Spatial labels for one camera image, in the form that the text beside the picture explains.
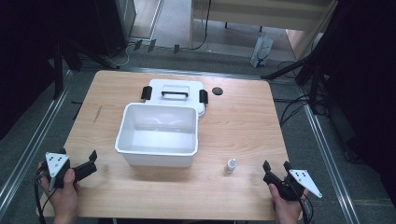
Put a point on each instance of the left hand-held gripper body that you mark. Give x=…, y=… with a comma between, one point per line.
x=56, y=163

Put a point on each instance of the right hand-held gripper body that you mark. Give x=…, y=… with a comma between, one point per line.
x=303, y=182

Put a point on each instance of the small clear bottle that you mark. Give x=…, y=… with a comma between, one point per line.
x=230, y=165

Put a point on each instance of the white plastic storage box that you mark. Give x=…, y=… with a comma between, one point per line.
x=157, y=140

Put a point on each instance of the person's right hand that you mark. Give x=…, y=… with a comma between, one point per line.
x=288, y=211

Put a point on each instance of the person's left hand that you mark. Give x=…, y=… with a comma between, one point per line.
x=63, y=199

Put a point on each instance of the black metal stand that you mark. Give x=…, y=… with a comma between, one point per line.
x=314, y=71
x=58, y=68

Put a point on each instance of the black round table grommet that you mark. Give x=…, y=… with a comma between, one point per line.
x=217, y=91

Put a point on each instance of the white paper bag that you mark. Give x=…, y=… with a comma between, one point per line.
x=261, y=49

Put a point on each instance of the dark cabinet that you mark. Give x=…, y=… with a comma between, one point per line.
x=126, y=15

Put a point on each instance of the metal floor rail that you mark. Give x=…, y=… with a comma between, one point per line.
x=31, y=146
x=330, y=161

